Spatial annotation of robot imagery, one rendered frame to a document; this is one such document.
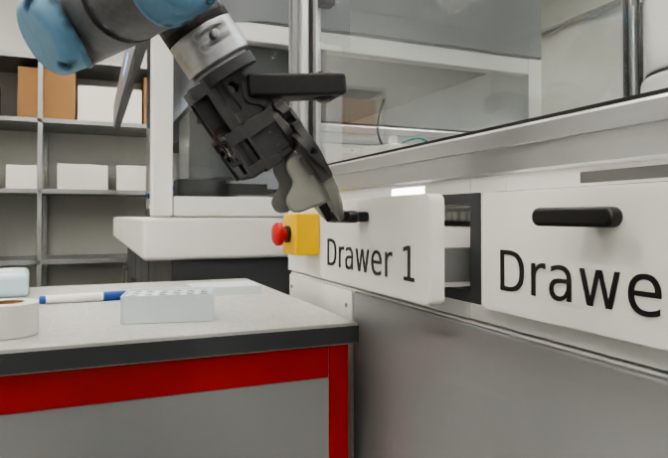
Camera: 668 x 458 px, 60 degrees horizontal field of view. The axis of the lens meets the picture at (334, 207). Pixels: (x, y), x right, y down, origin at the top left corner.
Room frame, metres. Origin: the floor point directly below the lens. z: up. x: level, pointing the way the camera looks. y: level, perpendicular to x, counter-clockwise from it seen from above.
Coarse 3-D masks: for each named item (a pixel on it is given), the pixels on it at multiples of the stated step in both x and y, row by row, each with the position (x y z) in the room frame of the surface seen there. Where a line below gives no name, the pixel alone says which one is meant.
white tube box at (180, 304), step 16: (144, 288) 0.87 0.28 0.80; (160, 288) 0.87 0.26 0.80; (176, 288) 0.87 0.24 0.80; (192, 288) 0.88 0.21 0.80; (208, 288) 0.89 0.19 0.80; (128, 304) 0.78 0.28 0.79; (144, 304) 0.79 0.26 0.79; (160, 304) 0.79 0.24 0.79; (176, 304) 0.80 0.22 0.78; (192, 304) 0.80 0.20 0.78; (208, 304) 0.81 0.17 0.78; (128, 320) 0.78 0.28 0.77; (144, 320) 0.79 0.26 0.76; (160, 320) 0.79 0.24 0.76; (176, 320) 0.80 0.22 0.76; (192, 320) 0.80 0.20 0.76; (208, 320) 0.81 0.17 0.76
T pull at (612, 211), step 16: (544, 208) 0.43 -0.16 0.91; (560, 208) 0.41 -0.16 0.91; (576, 208) 0.40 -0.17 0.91; (592, 208) 0.39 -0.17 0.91; (608, 208) 0.38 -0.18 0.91; (544, 224) 0.43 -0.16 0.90; (560, 224) 0.41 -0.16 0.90; (576, 224) 0.40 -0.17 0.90; (592, 224) 0.39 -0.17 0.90; (608, 224) 0.37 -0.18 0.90
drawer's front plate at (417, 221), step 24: (384, 216) 0.65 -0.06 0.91; (408, 216) 0.60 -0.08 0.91; (432, 216) 0.56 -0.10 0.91; (336, 240) 0.77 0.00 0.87; (360, 240) 0.70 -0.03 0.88; (384, 240) 0.65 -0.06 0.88; (408, 240) 0.60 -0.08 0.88; (432, 240) 0.56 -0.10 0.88; (336, 264) 0.77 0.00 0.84; (384, 264) 0.65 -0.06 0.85; (432, 264) 0.56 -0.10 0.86; (384, 288) 0.65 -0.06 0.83; (408, 288) 0.60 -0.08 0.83; (432, 288) 0.56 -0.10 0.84
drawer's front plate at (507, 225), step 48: (528, 192) 0.49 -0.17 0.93; (576, 192) 0.45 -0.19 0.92; (624, 192) 0.40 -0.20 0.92; (528, 240) 0.49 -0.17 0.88; (576, 240) 0.45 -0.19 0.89; (624, 240) 0.40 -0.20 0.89; (528, 288) 0.49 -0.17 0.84; (576, 288) 0.45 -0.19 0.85; (624, 288) 0.41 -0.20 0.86; (624, 336) 0.41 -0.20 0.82
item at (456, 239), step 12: (444, 228) 0.59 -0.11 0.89; (456, 228) 0.60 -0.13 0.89; (468, 228) 0.60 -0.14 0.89; (444, 240) 0.59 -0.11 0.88; (456, 240) 0.60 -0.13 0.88; (468, 240) 0.60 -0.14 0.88; (444, 252) 0.59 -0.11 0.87; (456, 252) 0.59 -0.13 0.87; (468, 252) 0.60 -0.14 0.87; (444, 264) 0.59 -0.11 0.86; (456, 264) 0.59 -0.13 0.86; (468, 264) 0.60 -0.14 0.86; (444, 276) 0.59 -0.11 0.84; (456, 276) 0.59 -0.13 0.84; (468, 276) 0.60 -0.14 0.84
